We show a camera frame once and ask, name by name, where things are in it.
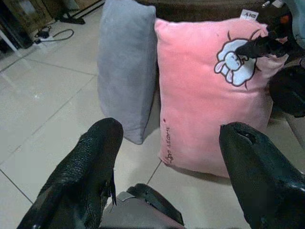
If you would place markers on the white furniture leg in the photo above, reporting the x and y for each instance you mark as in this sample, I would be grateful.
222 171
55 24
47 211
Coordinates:
10 44

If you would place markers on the grey plush pillow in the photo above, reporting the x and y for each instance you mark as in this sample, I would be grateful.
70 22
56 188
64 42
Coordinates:
126 71

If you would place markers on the white power strip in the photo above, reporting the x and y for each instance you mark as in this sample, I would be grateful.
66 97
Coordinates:
46 42

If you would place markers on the pink bunny print pillow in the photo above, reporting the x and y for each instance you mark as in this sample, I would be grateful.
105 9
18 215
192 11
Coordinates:
190 83

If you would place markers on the dark brown cabinet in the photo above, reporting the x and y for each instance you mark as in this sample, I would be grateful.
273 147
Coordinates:
21 19

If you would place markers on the brown round sofa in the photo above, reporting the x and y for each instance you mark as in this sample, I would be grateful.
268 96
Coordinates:
202 10

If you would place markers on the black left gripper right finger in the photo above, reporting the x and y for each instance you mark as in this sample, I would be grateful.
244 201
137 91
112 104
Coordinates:
262 181

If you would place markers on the black metal furniture leg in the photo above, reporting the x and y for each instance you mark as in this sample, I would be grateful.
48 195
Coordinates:
72 19

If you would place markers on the grey black robot leg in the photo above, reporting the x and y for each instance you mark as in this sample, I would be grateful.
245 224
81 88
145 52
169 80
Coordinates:
147 210

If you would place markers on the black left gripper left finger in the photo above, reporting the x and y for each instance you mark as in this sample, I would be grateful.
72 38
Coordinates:
78 181

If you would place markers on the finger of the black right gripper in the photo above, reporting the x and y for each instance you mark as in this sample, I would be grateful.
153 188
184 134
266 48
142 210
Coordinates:
289 90
262 46

